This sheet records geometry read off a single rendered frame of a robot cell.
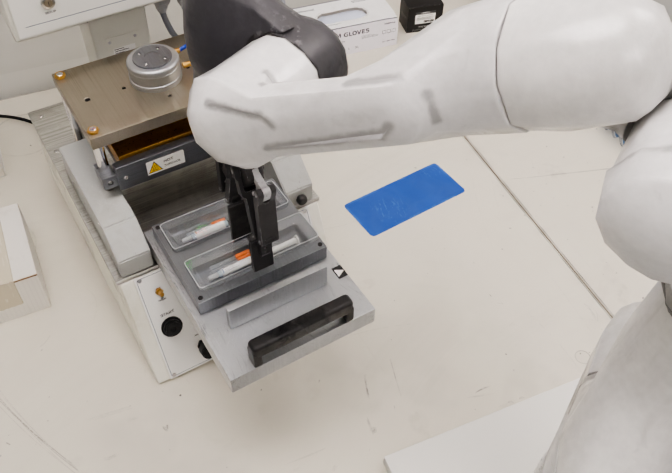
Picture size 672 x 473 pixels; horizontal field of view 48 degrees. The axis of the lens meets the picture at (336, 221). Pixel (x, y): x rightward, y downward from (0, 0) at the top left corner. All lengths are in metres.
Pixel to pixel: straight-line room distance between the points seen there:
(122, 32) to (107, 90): 0.17
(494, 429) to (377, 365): 0.21
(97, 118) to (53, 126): 0.31
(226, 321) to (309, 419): 0.25
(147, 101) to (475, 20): 0.66
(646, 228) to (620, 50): 0.12
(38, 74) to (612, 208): 1.50
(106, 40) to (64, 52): 0.51
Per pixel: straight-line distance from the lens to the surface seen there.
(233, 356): 1.00
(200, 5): 0.77
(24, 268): 1.34
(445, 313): 1.32
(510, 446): 1.18
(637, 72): 0.56
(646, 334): 0.72
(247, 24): 0.77
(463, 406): 1.22
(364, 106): 0.61
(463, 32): 0.60
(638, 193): 0.54
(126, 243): 1.13
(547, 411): 1.23
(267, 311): 1.03
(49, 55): 1.83
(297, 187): 1.20
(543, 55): 0.57
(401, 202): 1.48
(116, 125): 1.12
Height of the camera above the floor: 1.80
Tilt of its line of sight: 47 degrees down
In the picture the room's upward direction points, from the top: 1 degrees clockwise
